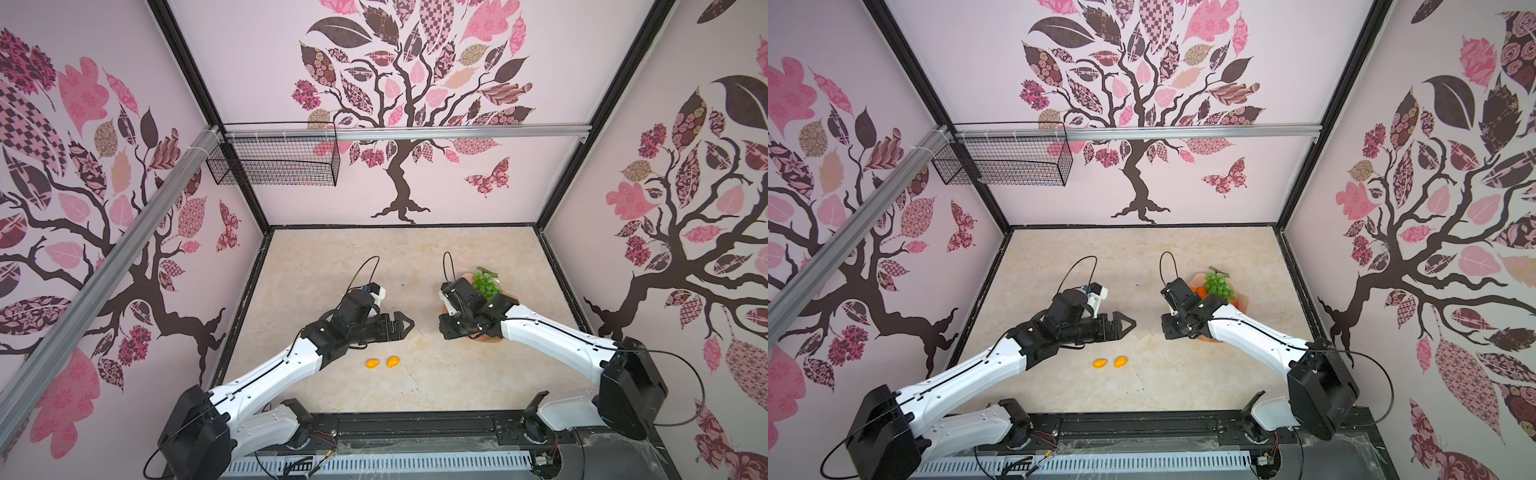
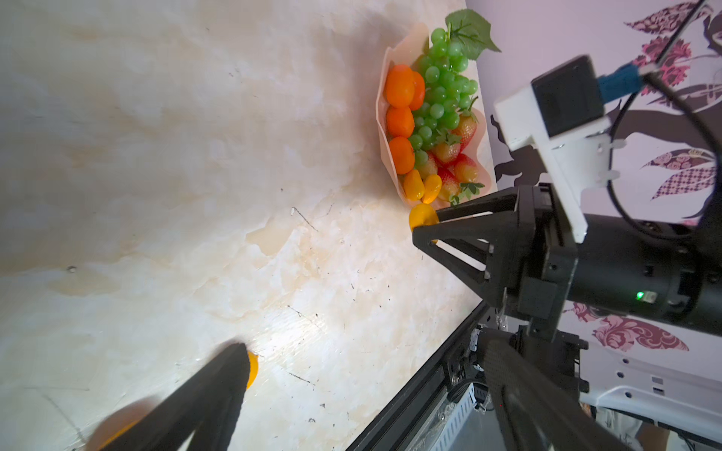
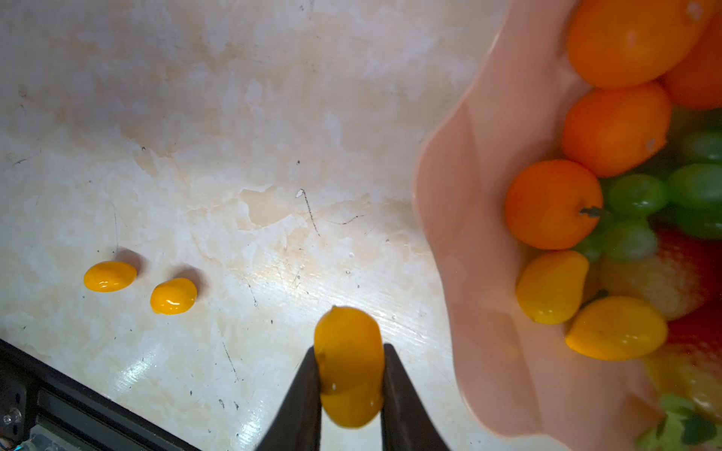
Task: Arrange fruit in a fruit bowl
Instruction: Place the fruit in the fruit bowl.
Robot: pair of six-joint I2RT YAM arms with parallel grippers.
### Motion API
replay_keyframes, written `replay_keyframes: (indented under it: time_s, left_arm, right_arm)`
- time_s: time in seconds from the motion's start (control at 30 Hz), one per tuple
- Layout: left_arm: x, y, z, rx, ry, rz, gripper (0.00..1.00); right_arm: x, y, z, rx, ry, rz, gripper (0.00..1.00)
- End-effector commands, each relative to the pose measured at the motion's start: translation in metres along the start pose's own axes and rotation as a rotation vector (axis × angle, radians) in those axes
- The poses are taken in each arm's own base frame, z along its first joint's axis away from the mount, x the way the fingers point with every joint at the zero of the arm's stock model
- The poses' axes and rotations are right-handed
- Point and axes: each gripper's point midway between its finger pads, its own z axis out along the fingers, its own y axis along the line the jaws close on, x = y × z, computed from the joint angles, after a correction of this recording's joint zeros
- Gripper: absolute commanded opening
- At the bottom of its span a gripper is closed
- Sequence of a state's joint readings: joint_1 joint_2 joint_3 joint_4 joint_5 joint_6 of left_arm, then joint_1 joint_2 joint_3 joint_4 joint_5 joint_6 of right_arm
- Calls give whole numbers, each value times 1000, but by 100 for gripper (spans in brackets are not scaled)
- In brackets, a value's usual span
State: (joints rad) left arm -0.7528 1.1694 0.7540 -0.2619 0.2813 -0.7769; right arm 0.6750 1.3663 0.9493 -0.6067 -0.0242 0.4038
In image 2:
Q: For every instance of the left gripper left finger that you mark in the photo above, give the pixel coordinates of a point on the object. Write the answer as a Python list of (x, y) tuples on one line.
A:
[(203, 412)]

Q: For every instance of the pink petal-shaped fruit bowl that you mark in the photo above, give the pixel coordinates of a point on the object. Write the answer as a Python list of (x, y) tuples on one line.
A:
[(406, 52)]

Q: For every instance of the orange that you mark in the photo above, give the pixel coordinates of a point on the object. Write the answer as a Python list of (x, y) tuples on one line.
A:
[(403, 155), (400, 86), (419, 92), (399, 122)]

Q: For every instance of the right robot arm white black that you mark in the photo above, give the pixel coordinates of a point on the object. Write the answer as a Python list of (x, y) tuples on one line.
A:
[(661, 272)]

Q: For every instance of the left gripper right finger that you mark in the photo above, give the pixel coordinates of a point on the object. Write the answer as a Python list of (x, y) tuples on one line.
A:
[(535, 390)]

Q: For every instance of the green grape bunch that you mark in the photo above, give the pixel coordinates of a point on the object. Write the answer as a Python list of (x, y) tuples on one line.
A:
[(463, 38)]

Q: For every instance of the yellow kumquat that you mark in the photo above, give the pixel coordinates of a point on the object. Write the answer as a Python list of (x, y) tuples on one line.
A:
[(413, 186), (422, 215), (432, 188), (253, 368)]

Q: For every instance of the white slotted cable duct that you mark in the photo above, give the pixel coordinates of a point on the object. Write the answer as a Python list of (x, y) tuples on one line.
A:
[(449, 421)]

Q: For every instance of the black base frame rail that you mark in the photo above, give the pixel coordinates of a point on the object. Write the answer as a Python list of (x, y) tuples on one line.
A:
[(405, 422)]

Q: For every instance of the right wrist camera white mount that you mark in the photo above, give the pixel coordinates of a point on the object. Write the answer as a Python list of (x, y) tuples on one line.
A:
[(562, 115)]

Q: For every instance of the strawberry lone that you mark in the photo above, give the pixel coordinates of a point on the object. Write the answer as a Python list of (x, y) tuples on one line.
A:
[(429, 168)]

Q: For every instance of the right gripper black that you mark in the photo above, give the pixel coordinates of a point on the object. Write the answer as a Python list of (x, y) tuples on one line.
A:
[(544, 250)]

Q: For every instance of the strawberry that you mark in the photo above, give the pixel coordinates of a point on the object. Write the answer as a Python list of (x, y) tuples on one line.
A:
[(455, 192), (465, 169), (447, 151), (466, 129)]

